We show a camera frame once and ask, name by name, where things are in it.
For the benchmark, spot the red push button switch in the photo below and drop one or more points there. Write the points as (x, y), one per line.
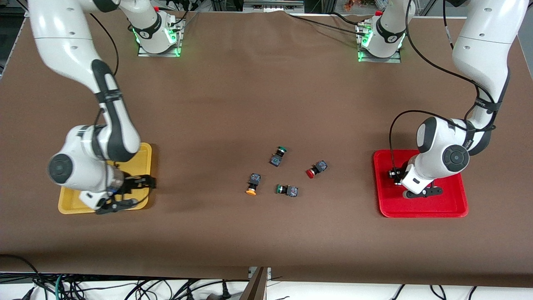
(395, 173)
(320, 166)

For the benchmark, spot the yellow push button switch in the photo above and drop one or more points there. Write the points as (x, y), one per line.
(254, 179)

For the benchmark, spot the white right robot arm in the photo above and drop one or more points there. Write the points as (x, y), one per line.
(62, 41)

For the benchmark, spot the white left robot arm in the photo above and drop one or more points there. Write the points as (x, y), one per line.
(483, 50)

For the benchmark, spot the yellow plastic tray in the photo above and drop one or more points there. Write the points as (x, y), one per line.
(143, 160)

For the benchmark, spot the red plastic tray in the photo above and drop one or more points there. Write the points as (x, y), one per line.
(449, 204)

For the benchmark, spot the brown table cover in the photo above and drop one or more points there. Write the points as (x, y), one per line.
(266, 233)

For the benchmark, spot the brown wooden board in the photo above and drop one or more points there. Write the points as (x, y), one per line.
(256, 289)

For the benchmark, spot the colourful background item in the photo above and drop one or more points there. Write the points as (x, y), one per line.
(358, 5)

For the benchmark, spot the grey background equipment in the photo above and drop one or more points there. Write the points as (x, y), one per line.
(272, 4)

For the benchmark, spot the green push button switch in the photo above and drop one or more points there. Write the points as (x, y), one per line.
(275, 160)
(291, 191)

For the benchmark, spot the small metal bracket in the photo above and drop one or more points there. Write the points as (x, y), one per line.
(269, 273)

